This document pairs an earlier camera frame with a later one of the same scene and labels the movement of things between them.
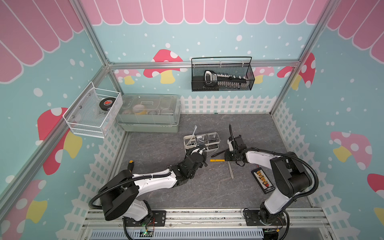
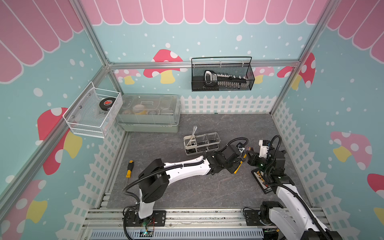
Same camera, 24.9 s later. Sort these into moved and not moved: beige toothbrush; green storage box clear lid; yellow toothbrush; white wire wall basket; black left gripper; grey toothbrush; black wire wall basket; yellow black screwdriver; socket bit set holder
Moved: grey toothbrush; yellow toothbrush; black left gripper
Not moved: yellow black screwdriver; beige toothbrush; white wire wall basket; green storage box clear lid; black wire wall basket; socket bit set holder
